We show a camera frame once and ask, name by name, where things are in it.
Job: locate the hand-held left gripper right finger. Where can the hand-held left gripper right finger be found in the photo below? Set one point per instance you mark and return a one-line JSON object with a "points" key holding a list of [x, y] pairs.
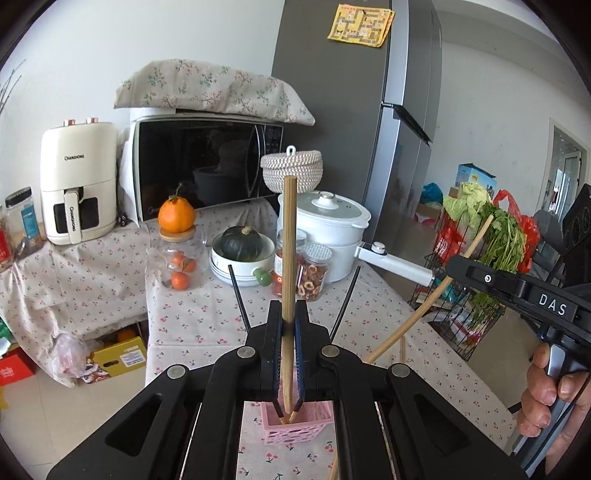
{"points": [[299, 369]]}

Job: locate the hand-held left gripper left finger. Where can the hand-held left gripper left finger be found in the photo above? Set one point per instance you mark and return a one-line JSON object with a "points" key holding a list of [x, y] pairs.
{"points": [[277, 369]]}

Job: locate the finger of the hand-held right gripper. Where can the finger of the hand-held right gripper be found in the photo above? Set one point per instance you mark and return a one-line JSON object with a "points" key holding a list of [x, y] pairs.
{"points": [[485, 277]]}

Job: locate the pink perforated plastic basket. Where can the pink perforated plastic basket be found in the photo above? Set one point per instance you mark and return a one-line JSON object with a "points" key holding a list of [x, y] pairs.
{"points": [[295, 429]]}

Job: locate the person's right hand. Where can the person's right hand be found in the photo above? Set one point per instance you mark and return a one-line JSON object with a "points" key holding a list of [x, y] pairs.
{"points": [[540, 406]]}

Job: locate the green coriander bunch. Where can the green coriander bunch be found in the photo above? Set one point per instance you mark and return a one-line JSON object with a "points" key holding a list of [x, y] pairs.
{"points": [[505, 240]]}

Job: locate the napa cabbage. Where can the napa cabbage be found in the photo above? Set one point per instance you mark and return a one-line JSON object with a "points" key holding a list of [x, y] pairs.
{"points": [[466, 201]]}

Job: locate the cherry print tablecloth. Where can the cherry print tablecloth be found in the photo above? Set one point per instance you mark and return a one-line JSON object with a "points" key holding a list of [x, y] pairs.
{"points": [[198, 323]]}

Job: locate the jar of dried fruit rings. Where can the jar of dried fruit rings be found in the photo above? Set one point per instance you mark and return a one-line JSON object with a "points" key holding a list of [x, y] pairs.
{"points": [[314, 277]]}

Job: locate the blue plastic bag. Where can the blue plastic bag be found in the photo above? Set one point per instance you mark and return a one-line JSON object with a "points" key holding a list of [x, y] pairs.
{"points": [[431, 193]]}

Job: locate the blue cardboard box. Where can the blue cardboard box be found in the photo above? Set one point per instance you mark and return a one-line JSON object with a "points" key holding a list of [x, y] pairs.
{"points": [[475, 177]]}

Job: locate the jar of red dried fruit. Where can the jar of red dried fruit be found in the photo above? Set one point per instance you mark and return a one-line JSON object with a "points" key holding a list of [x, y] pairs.
{"points": [[279, 267]]}

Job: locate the white bowl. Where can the white bowl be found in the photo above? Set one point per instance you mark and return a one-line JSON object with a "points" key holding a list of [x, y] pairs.
{"points": [[231, 270]]}

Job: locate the dark green pumpkin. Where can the dark green pumpkin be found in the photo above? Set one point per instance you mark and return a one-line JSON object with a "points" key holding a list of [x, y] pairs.
{"points": [[240, 243]]}

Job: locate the glass jar of mandarins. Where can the glass jar of mandarins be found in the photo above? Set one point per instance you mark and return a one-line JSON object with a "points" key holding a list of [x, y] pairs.
{"points": [[180, 267]]}

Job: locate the glass door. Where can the glass door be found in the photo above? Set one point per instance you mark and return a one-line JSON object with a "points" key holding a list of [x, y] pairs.
{"points": [[568, 157]]}

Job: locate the yellow cardboard box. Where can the yellow cardboard box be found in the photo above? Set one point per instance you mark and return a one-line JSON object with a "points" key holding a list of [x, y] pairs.
{"points": [[122, 357]]}

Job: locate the white electric pot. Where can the white electric pot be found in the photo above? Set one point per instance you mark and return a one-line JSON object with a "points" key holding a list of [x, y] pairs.
{"points": [[332, 217]]}

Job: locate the large orange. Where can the large orange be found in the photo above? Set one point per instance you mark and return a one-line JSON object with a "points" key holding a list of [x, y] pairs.
{"points": [[177, 214]]}

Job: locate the woven lidded basket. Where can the woven lidded basket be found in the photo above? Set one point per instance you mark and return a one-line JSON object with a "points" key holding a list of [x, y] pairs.
{"points": [[293, 173]]}

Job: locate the clear plastic bag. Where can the clear plastic bag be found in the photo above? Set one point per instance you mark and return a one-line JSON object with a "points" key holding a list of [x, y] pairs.
{"points": [[69, 357]]}

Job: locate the cherry print cabinet cloth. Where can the cherry print cabinet cloth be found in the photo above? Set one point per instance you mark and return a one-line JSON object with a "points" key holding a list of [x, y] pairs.
{"points": [[83, 286]]}

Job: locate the grey refrigerator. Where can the grey refrigerator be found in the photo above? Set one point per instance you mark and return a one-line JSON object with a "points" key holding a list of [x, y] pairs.
{"points": [[346, 115]]}

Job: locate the black microwave oven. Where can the black microwave oven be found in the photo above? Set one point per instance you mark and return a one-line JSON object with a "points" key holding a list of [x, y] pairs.
{"points": [[198, 161]]}

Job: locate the white cloth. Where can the white cloth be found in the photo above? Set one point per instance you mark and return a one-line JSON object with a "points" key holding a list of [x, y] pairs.
{"points": [[125, 175]]}

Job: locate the red box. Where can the red box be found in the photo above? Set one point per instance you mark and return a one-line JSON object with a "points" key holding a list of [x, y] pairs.
{"points": [[14, 369]]}

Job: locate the green package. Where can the green package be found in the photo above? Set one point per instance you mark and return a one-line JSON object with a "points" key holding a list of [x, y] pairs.
{"points": [[4, 334]]}

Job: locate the cream air fryer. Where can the cream air fryer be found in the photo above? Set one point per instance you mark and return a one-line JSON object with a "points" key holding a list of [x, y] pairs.
{"points": [[78, 175]]}

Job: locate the yellow paper sheet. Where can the yellow paper sheet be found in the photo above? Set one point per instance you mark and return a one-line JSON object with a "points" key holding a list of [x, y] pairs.
{"points": [[362, 25]]}

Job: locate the floral cushion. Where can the floral cushion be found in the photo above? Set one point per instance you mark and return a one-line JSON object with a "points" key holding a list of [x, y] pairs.
{"points": [[207, 87]]}

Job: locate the plastic jar with black lid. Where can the plastic jar with black lid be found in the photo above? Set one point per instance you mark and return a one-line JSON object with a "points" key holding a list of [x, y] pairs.
{"points": [[25, 221]]}

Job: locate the red labelled jar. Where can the red labelled jar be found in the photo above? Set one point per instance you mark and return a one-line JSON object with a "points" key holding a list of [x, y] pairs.
{"points": [[4, 244]]}

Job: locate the bare dry branches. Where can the bare dry branches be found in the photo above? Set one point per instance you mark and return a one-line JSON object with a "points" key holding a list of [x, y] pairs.
{"points": [[9, 87]]}

